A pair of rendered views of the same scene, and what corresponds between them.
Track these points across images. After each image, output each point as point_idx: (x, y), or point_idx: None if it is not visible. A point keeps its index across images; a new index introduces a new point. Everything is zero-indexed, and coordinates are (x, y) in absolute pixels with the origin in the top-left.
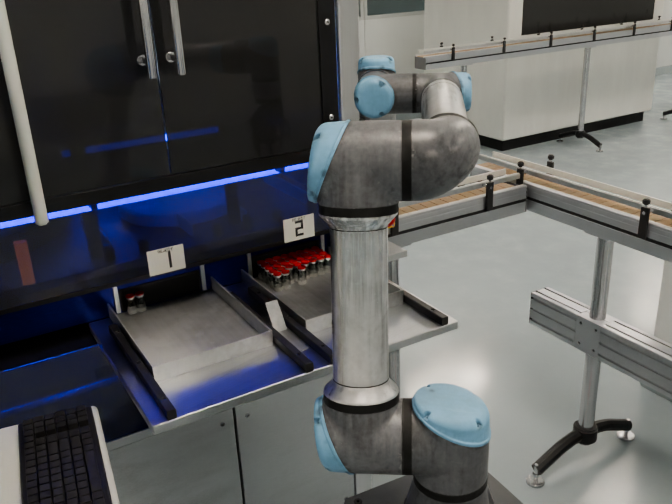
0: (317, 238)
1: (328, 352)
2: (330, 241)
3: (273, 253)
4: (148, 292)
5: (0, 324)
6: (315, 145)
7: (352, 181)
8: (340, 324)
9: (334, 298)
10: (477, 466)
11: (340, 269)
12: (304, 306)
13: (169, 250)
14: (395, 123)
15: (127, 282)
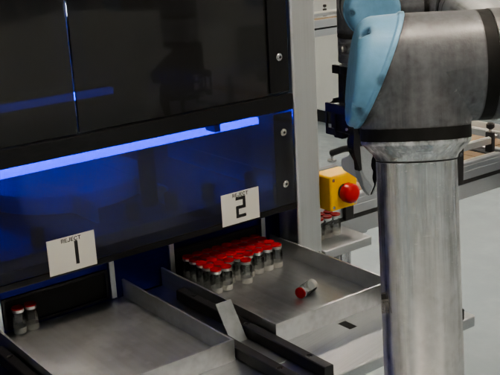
0: (256, 223)
1: (320, 363)
2: (380, 180)
3: (201, 245)
4: (40, 303)
5: None
6: (365, 43)
7: (420, 90)
8: (401, 296)
9: (390, 260)
10: None
11: (400, 217)
12: (260, 309)
13: (76, 239)
14: (469, 12)
15: (20, 286)
